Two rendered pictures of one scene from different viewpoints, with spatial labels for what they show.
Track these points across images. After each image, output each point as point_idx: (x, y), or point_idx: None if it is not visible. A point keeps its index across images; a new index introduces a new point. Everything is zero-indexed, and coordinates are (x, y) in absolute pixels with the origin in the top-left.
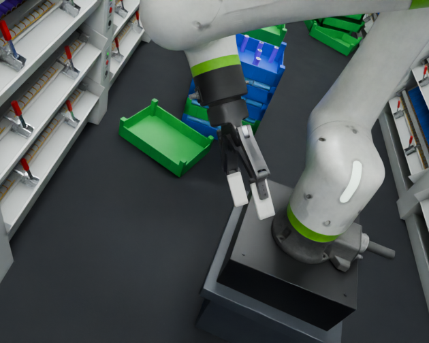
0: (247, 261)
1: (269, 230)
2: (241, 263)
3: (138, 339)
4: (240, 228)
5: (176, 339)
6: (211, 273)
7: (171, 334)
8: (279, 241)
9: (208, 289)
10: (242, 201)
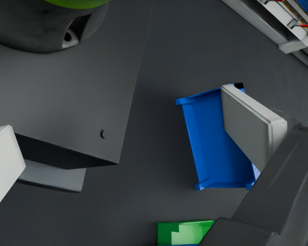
0: (119, 127)
1: (29, 58)
2: (123, 140)
3: (20, 242)
4: (35, 140)
5: (14, 191)
6: (54, 180)
7: (8, 200)
8: (75, 45)
9: (82, 181)
10: (12, 149)
